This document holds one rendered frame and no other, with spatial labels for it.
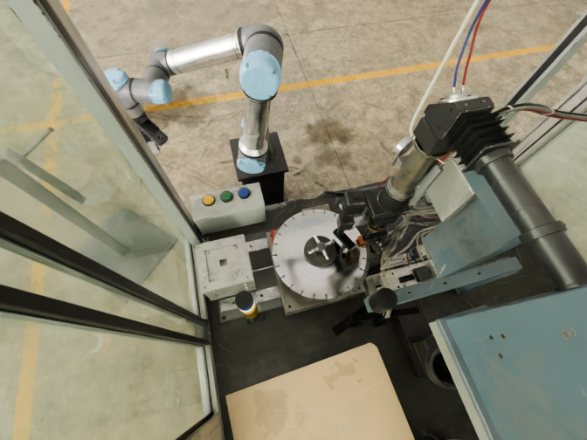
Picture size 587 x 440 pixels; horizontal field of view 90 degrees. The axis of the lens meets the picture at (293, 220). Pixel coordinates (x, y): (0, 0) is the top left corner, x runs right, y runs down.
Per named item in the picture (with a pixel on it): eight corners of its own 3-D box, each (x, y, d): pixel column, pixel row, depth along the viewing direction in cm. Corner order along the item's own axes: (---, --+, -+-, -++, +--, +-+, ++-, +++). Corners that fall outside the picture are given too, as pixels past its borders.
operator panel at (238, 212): (202, 235, 124) (192, 220, 111) (198, 212, 129) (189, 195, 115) (266, 221, 128) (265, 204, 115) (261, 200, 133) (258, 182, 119)
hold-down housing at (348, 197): (336, 233, 91) (350, 201, 73) (333, 219, 93) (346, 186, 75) (353, 231, 92) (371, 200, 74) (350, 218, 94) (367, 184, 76)
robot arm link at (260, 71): (266, 152, 133) (286, 35, 84) (263, 180, 126) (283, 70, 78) (239, 147, 131) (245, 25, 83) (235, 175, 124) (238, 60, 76)
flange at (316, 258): (341, 251, 102) (343, 249, 100) (320, 273, 98) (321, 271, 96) (319, 230, 105) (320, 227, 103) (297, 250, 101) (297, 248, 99)
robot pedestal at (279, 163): (232, 202, 216) (211, 130, 149) (285, 190, 222) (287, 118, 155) (243, 251, 200) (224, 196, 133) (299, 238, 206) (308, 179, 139)
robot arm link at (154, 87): (169, 66, 96) (135, 65, 96) (161, 91, 91) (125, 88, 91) (177, 86, 103) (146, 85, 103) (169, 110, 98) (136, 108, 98)
